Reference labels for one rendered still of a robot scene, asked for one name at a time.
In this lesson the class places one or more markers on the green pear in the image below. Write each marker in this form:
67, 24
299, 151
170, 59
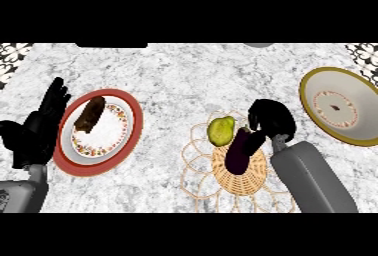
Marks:
221, 130

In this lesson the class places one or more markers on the grey round object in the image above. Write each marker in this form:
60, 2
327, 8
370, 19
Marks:
259, 44

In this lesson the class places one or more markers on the brown chocolate bar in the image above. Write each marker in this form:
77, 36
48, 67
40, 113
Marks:
91, 114

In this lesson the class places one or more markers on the gold-rimmed white bowl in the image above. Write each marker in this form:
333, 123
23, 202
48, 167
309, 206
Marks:
342, 106

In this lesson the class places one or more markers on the red-rimmed floral plate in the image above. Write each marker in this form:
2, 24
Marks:
98, 131

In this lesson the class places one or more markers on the black appliance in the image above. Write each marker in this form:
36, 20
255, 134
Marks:
111, 45

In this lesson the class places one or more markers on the woven wicker placemat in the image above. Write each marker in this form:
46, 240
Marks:
237, 166

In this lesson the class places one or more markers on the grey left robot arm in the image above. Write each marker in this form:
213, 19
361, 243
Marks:
23, 190

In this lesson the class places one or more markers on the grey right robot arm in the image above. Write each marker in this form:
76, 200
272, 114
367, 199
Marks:
311, 176

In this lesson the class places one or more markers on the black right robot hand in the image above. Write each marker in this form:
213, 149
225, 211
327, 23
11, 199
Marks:
274, 116

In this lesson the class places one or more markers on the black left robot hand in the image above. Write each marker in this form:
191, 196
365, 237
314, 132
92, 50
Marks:
35, 131

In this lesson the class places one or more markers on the dark purple eggplant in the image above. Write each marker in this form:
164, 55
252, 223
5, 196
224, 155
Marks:
238, 153

